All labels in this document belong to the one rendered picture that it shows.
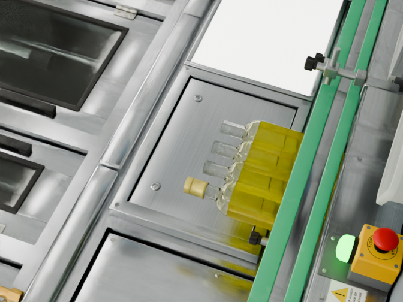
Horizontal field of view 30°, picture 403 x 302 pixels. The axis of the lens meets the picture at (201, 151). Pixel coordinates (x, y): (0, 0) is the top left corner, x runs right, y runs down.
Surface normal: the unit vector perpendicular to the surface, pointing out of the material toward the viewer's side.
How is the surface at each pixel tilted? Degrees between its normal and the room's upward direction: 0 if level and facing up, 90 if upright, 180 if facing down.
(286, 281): 90
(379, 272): 90
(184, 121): 90
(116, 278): 91
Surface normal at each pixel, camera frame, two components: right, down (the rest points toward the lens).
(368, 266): -0.33, 0.72
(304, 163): 0.07, -0.62
